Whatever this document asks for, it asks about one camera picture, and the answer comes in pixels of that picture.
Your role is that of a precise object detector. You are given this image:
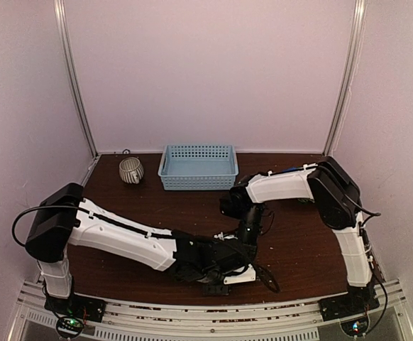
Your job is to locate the light blue perforated basket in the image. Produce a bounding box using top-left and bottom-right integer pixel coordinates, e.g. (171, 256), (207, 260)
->
(158, 144), (238, 191)

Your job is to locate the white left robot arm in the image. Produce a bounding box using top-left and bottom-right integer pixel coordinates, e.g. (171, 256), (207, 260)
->
(24, 183), (257, 315)

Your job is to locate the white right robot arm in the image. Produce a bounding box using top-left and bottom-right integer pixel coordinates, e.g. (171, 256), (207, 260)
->
(220, 156), (381, 314)

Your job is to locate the striped ceramic cup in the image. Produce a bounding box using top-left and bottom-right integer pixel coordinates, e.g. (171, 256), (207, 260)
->
(119, 157), (144, 185)

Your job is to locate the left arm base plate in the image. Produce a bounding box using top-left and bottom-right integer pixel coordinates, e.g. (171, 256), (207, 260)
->
(44, 294), (106, 323)

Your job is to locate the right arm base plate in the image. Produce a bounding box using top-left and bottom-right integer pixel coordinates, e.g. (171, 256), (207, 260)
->
(318, 293), (380, 321)

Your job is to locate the aluminium front rail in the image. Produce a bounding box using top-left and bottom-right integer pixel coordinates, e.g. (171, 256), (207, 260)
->
(5, 281), (413, 340)

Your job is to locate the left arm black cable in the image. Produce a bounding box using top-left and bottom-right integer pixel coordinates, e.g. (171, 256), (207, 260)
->
(11, 207), (281, 294)

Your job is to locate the left aluminium corner post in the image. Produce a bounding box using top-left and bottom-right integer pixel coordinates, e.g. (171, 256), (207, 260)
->
(53, 0), (99, 158)

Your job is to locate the aluminium corner post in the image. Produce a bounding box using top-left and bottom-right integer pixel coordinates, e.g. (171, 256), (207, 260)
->
(322, 0), (367, 156)
(53, 0), (99, 158)

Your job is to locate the right aluminium corner post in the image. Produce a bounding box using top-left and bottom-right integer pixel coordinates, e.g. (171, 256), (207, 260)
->
(322, 0), (367, 156)

